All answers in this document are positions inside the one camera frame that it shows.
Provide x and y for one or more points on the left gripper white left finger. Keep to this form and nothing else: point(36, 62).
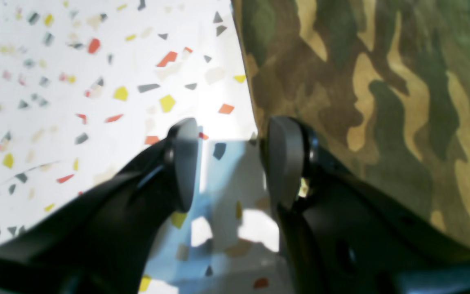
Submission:
point(99, 242)

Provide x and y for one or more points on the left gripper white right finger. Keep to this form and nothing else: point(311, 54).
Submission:
point(340, 235)

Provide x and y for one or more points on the camouflage T-shirt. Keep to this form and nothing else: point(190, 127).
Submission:
point(384, 83)

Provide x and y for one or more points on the terrazzo pattern table cloth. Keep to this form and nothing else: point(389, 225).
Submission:
point(86, 85)

